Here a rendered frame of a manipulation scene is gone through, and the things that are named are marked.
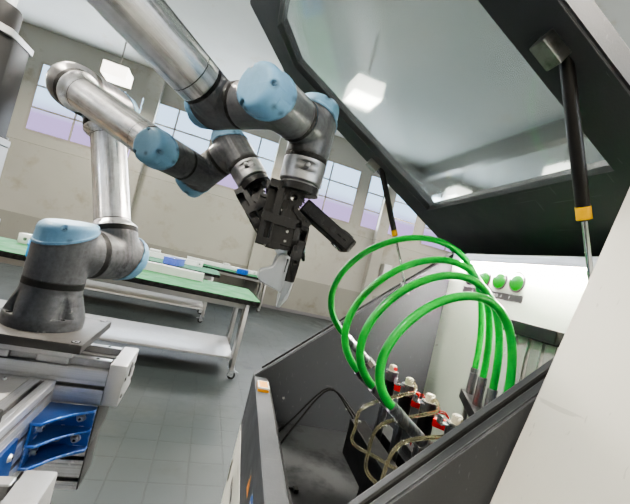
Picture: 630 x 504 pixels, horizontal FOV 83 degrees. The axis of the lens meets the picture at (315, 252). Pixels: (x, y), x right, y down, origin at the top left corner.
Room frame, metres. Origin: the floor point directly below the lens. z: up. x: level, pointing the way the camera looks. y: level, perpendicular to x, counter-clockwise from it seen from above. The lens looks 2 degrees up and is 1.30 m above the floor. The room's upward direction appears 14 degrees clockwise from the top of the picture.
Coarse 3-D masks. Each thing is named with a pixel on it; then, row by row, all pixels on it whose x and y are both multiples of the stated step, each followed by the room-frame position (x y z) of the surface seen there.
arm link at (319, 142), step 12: (312, 96) 0.58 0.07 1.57; (324, 96) 0.58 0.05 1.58; (324, 108) 0.58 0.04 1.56; (336, 108) 0.59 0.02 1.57; (324, 120) 0.57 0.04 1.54; (336, 120) 0.60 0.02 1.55; (312, 132) 0.56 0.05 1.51; (324, 132) 0.58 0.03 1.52; (288, 144) 0.60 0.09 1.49; (300, 144) 0.58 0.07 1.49; (312, 144) 0.58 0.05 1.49; (324, 144) 0.58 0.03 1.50; (312, 156) 0.58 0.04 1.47; (324, 156) 0.59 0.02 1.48
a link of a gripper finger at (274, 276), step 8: (280, 256) 0.59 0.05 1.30; (288, 256) 0.59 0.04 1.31; (280, 264) 0.59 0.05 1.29; (288, 264) 0.59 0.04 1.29; (264, 272) 0.59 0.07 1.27; (272, 272) 0.59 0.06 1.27; (280, 272) 0.59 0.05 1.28; (264, 280) 0.59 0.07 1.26; (272, 280) 0.59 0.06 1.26; (280, 280) 0.59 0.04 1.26; (280, 288) 0.59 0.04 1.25; (288, 288) 0.59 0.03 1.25; (280, 296) 0.60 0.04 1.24; (280, 304) 0.61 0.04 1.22
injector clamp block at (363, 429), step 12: (360, 420) 0.83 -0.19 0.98; (348, 432) 0.82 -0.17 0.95; (360, 432) 0.77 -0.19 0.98; (384, 432) 0.80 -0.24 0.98; (348, 444) 0.80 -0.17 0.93; (360, 444) 0.75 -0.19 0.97; (372, 444) 0.73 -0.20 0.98; (384, 444) 0.77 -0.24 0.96; (348, 456) 0.79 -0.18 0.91; (360, 456) 0.73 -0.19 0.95; (384, 456) 0.69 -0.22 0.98; (360, 468) 0.72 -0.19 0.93; (372, 468) 0.67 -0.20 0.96; (360, 480) 0.71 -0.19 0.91; (360, 492) 0.70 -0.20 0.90
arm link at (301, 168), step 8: (288, 160) 0.59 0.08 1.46; (296, 160) 0.58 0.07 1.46; (304, 160) 0.58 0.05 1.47; (312, 160) 0.58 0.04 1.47; (288, 168) 0.58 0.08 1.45; (296, 168) 0.58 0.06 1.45; (304, 168) 0.58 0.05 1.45; (312, 168) 0.58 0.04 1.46; (320, 168) 0.59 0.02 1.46; (280, 176) 0.60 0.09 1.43; (288, 176) 0.58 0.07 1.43; (296, 176) 0.58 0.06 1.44; (304, 176) 0.58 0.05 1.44; (312, 176) 0.58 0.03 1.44; (320, 176) 0.59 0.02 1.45; (312, 184) 0.59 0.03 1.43; (320, 184) 0.60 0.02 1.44
